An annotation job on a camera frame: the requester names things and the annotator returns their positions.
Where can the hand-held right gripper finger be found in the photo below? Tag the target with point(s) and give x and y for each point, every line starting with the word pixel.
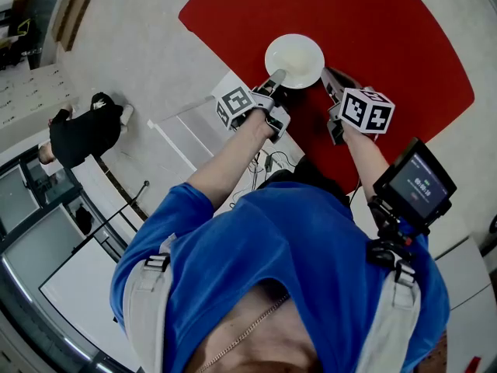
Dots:
pixel 330 84

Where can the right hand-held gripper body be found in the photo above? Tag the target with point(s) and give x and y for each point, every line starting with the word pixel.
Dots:
pixel 365 109

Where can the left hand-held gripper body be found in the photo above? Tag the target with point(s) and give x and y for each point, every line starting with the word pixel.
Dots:
pixel 237 103

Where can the white plate of food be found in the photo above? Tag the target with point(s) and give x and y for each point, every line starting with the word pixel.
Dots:
pixel 297 54

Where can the person's left forearm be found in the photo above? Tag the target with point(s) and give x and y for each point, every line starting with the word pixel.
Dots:
pixel 229 157

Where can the person's right forearm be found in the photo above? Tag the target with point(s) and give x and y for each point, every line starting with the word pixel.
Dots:
pixel 367 157

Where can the white low platform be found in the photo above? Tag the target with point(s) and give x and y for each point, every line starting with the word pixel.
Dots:
pixel 194 130

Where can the red table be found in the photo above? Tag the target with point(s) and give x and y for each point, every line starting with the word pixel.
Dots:
pixel 369 33

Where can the black power adapter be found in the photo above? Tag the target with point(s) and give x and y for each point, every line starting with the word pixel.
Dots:
pixel 268 163

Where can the black trousers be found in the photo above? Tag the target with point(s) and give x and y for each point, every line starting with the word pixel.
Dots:
pixel 310 175

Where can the black monitor screen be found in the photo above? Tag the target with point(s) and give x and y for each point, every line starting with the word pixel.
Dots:
pixel 421 187

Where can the blue shirt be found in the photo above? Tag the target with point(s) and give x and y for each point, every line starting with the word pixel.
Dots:
pixel 279 247

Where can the black stand pole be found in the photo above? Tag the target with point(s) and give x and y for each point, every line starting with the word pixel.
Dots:
pixel 116 212

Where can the black bag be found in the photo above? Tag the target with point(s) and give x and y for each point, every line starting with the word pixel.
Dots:
pixel 84 219

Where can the wooden frame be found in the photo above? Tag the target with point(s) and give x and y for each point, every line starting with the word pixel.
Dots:
pixel 74 12

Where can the glass door frame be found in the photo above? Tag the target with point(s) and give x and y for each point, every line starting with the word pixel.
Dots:
pixel 35 216

